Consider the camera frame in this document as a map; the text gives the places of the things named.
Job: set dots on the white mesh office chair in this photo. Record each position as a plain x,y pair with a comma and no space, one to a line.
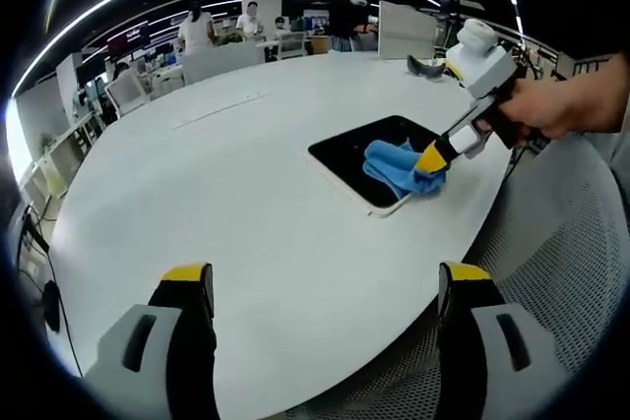
556,253

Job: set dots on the dark curved object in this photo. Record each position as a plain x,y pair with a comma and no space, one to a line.
425,68

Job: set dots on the dark tripod stand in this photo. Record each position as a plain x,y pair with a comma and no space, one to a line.
450,12

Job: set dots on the grey partition panel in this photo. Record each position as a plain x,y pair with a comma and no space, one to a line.
406,31

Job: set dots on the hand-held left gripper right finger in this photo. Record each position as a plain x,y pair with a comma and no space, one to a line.
492,346

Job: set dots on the person's right hand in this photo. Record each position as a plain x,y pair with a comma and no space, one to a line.
551,105

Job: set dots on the grey office chair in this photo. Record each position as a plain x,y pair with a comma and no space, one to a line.
127,95
292,44

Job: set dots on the small black device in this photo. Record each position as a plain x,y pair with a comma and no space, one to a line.
51,307

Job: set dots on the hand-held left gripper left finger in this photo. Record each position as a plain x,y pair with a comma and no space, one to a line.
152,341

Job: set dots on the green potted plant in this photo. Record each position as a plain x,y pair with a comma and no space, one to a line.
46,144

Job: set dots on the white pillar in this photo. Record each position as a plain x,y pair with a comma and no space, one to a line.
263,4

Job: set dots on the blue cleaning cloth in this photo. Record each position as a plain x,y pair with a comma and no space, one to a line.
394,164

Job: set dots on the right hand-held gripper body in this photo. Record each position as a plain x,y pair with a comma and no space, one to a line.
485,66

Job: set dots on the person's grey shirt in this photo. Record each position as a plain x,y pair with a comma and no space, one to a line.
620,154

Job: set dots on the black tablet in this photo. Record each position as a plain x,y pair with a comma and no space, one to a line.
344,154

